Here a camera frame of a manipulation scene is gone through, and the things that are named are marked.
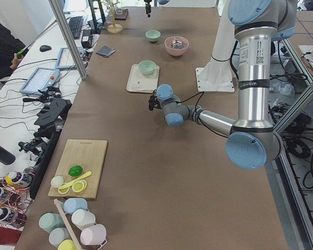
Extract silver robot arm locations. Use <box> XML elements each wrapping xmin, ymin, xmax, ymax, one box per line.
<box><xmin>144</xmin><ymin>0</ymin><xmax>169</xmax><ymax>18</ymax></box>
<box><xmin>149</xmin><ymin>1</ymin><xmax>297</xmax><ymax>169</ymax></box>

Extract aluminium frame post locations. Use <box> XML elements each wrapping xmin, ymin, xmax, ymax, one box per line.
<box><xmin>49</xmin><ymin>0</ymin><xmax>87</xmax><ymax>80</ymax></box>

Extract wooden mug tree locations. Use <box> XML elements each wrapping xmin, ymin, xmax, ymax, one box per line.
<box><xmin>102</xmin><ymin>0</ymin><xmax>123</xmax><ymax>33</ymax></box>

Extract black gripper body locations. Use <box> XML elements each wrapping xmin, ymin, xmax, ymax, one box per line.
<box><xmin>148</xmin><ymin>95</ymin><xmax>160</xmax><ymax>110</ymax></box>
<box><xmin>144</xmin><ymin>0</ymin><xmax>151</xmax><ymax>17</ymax></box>

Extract pink bowl with ice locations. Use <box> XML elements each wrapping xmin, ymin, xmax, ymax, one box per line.
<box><xmin>164</xmin><ymin>36</ymin><xmax>189</xmax><ymax>56</ymax></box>

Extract wooden cutting board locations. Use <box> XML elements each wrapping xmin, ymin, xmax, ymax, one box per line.
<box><xmin>48</xmin><ymin>139</ymin><xmax>107</xmax><ymax>199</ymax></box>

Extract metal scoop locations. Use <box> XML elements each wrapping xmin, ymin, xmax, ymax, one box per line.
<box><xmin>171</xmin><ymin>39</ymin><xmax>184</xmax><ymax>49</ymax></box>

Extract green lime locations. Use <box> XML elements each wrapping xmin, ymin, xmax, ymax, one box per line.
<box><xmin>68</xmin><ymin>165</ymin><xmax>83</xmax><ymax>177</ymax></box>

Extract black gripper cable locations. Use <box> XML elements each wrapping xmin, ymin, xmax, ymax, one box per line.
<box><xmin>179</xmin><ymin>91</ymin><xmax>207</xmax><ymax>106</ymax></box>

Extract yellow plastic knife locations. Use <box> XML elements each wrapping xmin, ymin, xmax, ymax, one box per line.
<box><xmin>58</xmin><ymin>171</ymin><xmax>92</xmax><ymax>189</ymax></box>

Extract cream rabbit tray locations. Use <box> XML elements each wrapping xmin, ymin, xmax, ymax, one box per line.
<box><xmin>126</xmin><ymin>64</ymin><xmax>160</xmax><ymax>93</ymax></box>

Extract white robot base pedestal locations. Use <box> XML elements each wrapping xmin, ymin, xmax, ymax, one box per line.
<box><xmin>196</xmin><ymin>1</ymin><xmax>236</xmax><ymax>92</ymax></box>

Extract grey folded cloth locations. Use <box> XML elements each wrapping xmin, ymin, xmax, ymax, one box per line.
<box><xmin>96</xmin><ymin>45</ymin><xmax>115</xmax><ymax>58</ymax></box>

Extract pastel cup rack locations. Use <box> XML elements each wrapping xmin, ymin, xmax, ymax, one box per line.
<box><xmin>39</xmin><ymin>198</ymin><xmax>107</xmax><ymax>249</ymax></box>

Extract computer mouse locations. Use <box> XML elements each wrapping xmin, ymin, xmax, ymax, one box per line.
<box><xmin>39</xmin><ymin>45</ymin><xmax>52</xmax><ymax>52</ymax></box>

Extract black keyboard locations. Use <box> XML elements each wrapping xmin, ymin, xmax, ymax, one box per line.
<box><xmin>68</xmin><ymin>16</ymin><xmax>83</xmax><ymax>40</ymax></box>

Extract lemon slice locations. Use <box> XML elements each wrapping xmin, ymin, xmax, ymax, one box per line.
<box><xmin>71</xmin><ymin>179</ymin><xmax>87</xmax><ymax>193</ymax></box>

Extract black glass rack tray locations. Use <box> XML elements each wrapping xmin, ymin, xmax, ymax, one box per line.
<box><xmin>115</xmin><ymin>9</ymin><xmax>128</xmax><ymax>21</ymax></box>

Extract white garlic bun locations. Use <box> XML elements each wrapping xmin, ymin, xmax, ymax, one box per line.
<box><xmin>51</xmin><ymin>176</ymin><xmax>64</xmax><ymax>188</ymax></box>

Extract green bowl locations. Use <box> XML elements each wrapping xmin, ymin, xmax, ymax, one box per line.
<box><xmin>138</xmin><ymin>60</ymin><xmax>156</xmax><ymax>75</ymax></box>
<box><xmin>145</xmin><ymin>30</ymin><xmax>161</xmax><ymax>42</ymax></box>

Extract green bowl on tray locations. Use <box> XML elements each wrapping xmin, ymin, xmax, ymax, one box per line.
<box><xmin>138</xmin><ymin>60</ymin><xmax>156</xmax><ymax>75</ymax></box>

